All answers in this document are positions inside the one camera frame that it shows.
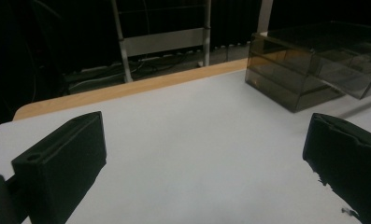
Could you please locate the white metal stand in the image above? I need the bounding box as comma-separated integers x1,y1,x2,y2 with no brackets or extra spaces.
109,0,213,84

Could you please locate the grey metal post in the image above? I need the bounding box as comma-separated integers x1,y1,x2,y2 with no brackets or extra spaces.
256,0,275,34

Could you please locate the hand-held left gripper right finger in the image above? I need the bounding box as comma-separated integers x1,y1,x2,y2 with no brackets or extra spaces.
302,112,371,224

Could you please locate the smoked transparent drawer box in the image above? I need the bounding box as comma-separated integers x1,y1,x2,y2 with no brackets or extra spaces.
244,21,371,114

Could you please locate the white table sheet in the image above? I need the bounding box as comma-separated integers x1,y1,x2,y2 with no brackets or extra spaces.
0,69,371,224

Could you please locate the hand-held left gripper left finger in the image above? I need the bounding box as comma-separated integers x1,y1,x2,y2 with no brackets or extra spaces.
10,110,108,224

